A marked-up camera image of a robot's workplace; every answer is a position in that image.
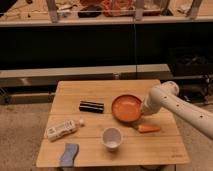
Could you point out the white plastic bottle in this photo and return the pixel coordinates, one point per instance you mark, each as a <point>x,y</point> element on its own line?
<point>64,128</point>

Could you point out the blue sponge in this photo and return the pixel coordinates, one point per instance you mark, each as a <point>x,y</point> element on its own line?
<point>68,157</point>

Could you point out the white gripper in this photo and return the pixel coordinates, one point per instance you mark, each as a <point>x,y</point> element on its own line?
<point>149,107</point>

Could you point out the wooden table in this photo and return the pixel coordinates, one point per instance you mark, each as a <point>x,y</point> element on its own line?
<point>162,147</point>

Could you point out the white cup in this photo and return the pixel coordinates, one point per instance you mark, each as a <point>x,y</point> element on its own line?
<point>112,138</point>

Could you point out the orange carrot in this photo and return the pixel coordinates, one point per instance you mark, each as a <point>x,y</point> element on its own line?
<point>142,128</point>

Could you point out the long wooden bench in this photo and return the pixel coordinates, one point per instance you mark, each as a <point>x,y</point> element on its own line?
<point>51,76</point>

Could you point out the orange ceramic bowl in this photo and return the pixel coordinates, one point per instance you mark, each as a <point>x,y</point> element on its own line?
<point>126,108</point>

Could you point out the black object on shelf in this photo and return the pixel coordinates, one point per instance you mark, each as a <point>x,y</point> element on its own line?
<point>90,11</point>

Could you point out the black rectangular box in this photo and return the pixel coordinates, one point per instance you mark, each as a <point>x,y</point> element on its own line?
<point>91,107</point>

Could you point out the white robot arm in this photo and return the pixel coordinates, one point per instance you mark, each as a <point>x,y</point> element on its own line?
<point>165,96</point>

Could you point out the red cloth on shelf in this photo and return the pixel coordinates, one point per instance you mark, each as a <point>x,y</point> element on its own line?
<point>116,8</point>

